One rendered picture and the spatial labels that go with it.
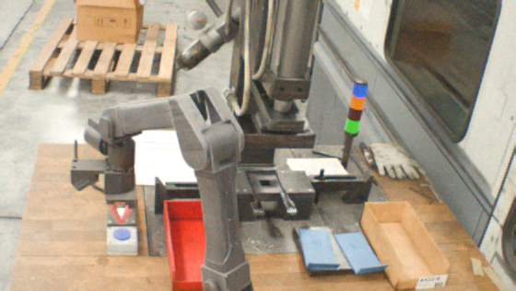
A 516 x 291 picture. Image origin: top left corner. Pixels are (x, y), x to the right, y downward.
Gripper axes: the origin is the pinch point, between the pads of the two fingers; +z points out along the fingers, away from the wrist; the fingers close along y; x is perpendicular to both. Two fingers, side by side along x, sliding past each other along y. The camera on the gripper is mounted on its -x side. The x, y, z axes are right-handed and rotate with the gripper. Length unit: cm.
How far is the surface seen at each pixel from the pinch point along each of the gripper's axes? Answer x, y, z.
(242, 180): 29.3, -13.5, -1.6
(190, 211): 16.5, -8.7, 3.9
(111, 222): -2.2, -4.3, 4.0
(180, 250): 13.2, 2.6, 6.4
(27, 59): -73, -335, 101
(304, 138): 40.9, -8.5, -16.5
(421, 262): 69, 11, 6
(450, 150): 96, -31, -1
